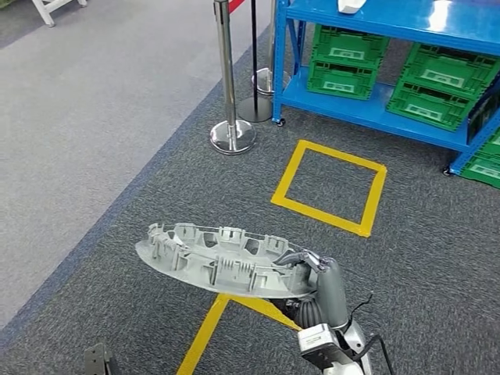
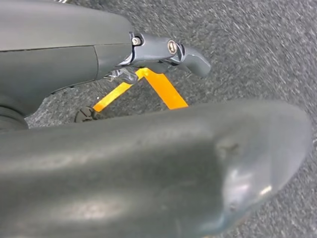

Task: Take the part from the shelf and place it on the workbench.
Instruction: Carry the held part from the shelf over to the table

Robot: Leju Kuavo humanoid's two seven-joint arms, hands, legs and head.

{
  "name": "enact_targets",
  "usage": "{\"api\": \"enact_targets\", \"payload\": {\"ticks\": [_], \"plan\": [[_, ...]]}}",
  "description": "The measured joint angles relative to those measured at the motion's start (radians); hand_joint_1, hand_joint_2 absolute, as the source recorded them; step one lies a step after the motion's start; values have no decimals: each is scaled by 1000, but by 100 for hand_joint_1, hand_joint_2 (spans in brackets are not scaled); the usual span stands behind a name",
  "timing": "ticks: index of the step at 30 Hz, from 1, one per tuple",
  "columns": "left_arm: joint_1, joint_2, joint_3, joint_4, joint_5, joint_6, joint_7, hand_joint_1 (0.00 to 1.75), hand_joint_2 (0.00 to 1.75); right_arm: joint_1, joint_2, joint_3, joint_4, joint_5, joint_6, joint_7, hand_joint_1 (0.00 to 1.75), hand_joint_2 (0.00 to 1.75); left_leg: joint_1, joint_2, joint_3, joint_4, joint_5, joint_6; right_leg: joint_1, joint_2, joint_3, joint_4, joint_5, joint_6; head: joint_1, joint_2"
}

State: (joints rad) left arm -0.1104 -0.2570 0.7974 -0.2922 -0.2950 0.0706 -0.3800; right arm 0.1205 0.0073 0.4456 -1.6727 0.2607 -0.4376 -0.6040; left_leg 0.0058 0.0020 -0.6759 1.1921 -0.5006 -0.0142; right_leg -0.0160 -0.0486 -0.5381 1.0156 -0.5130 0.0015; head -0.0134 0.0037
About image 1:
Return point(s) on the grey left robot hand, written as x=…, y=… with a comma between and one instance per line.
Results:
x=99, y=362

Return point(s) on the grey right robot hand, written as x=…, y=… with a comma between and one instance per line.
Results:
x=332, y=295

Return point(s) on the grey plastic wheel hubcap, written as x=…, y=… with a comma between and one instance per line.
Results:
x=219, y=269

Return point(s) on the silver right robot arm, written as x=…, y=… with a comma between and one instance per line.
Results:
x=308, y=313

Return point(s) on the blue metal shelf rack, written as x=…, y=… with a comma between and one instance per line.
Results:
x=391, y=20

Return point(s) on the white plastic cover part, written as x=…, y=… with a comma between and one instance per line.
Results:
x=349, y=5

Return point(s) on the yellow floor tape line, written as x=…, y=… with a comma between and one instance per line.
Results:
x=203, y=336

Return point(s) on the red barrier belt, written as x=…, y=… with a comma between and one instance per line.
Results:
x=236, y=5

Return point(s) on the black post stanchion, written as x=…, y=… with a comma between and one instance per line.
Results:
x=254, y=108

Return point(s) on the white furniture leg frame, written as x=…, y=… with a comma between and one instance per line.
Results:
x=44, y=11

